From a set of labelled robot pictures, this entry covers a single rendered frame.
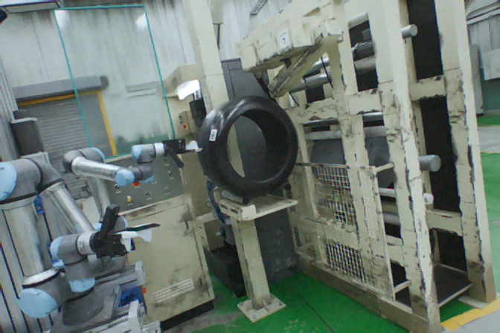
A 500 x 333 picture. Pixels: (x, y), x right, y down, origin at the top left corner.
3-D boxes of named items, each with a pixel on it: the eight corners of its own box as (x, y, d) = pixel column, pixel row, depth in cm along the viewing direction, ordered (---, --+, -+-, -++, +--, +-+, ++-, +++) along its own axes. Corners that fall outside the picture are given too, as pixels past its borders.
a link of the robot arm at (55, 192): (32, 163, 131) (105, 265, 134) (8, 169, 120) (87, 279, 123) (52, 148, 128) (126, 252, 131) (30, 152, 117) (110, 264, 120)
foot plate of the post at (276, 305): (236, 306, 249) (236, 301, 248) (268, 291, 260) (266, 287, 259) (252, 322, 225) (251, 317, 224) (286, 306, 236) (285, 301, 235)
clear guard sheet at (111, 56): (94, 161, 215) (52, 9, 202) (176, 143, 237) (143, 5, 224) (94, 162, 213) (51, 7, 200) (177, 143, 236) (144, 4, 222)
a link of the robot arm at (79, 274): (106, 276, 122) (98, 248, 120) (86, 293, 111) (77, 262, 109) (87, 279, 123) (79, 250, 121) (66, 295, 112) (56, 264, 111)
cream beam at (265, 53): (242, 73, 221) (238, 50, 218) (274, 69, 231) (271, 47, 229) (292, 47, 166) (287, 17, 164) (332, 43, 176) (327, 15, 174)
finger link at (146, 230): (161, 237, 117) (134, 244, 114) (158, 221, 117) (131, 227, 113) (163, 238, 115) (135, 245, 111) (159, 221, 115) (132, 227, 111)
